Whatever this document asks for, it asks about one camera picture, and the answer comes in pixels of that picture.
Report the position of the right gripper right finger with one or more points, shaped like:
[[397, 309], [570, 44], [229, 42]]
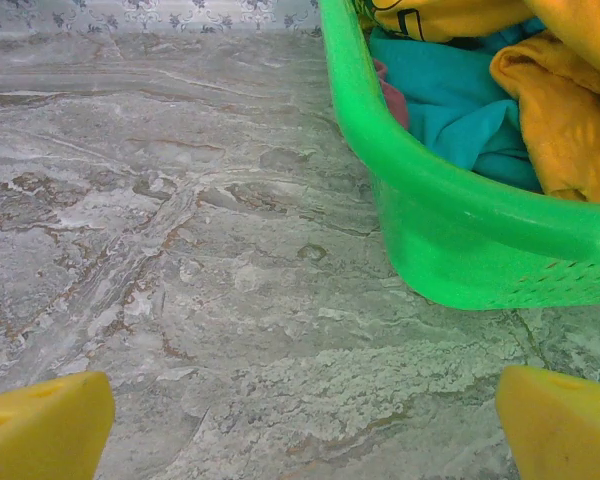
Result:
[[565, 430]]

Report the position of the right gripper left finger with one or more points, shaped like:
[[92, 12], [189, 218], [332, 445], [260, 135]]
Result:
[[45, 430]]

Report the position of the yellow printed t-shirt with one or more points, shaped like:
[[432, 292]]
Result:
[[570, 125]]

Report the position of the green plastic laundry basket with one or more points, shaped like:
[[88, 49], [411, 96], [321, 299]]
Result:
[[460, 240]]

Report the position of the teal t-shirt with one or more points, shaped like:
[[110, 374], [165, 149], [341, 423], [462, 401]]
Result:
[[445, 100]]

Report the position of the maroon t-shirt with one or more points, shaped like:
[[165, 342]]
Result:
[[396, 100]]

